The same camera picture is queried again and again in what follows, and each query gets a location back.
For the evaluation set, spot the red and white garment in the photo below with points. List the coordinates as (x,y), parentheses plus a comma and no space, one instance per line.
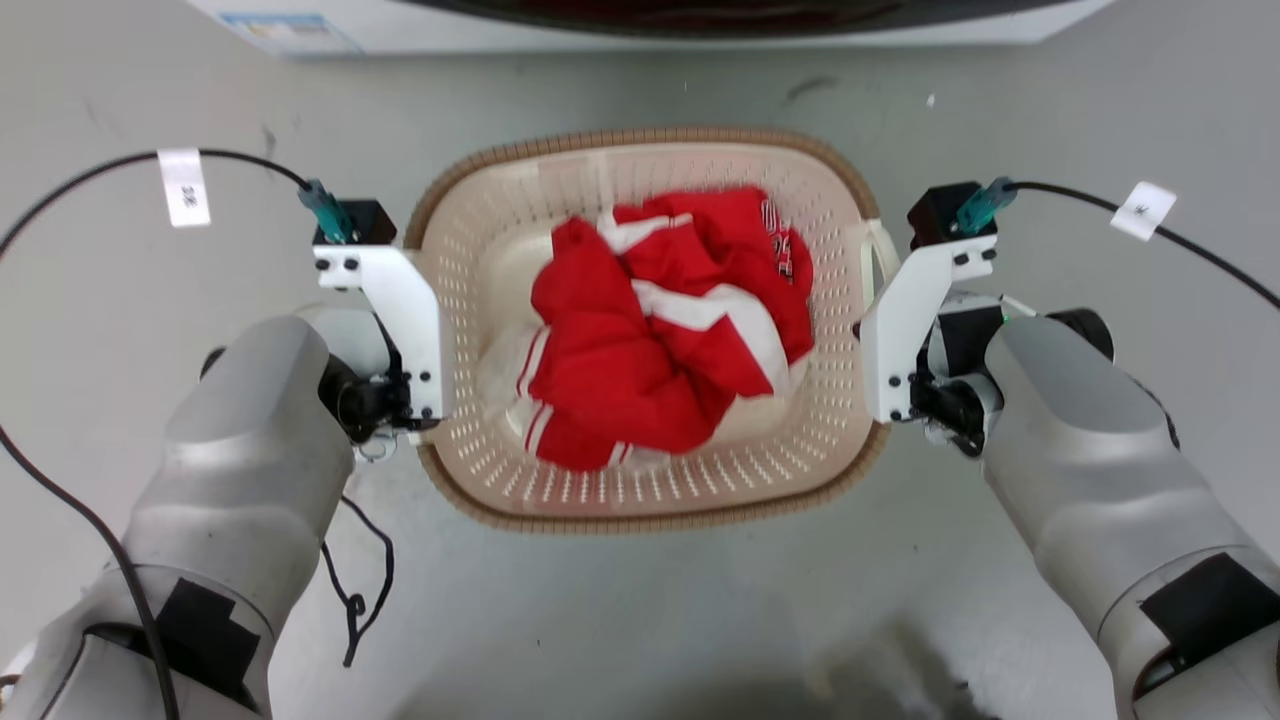
(640,370)

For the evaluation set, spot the beige plastic laundry basket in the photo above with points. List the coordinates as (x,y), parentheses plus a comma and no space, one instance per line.
(480,250)

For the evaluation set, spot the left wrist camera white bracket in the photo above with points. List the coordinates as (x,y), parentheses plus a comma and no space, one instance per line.
(400,300)

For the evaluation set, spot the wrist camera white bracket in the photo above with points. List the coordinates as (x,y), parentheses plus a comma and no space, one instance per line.
(910,310)
(400,300)

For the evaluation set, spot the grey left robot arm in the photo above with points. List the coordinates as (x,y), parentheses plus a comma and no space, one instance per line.
(240,470)

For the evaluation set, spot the white washing machine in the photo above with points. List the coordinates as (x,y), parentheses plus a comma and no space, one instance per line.
(1050,22)

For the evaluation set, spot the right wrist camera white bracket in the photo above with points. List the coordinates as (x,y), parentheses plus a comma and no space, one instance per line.
(910,310)

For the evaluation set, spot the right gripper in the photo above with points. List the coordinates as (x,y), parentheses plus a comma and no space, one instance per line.
(952,400)

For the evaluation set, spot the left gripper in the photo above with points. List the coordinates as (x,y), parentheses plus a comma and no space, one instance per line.
(368,398)

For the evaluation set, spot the dark washing machine door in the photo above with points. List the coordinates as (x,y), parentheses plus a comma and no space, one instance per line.
(720,15)

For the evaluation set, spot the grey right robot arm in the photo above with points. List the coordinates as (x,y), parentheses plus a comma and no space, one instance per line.
(1110,470)

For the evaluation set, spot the blue label sticker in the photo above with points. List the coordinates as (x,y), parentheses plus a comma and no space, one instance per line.
(290,32)

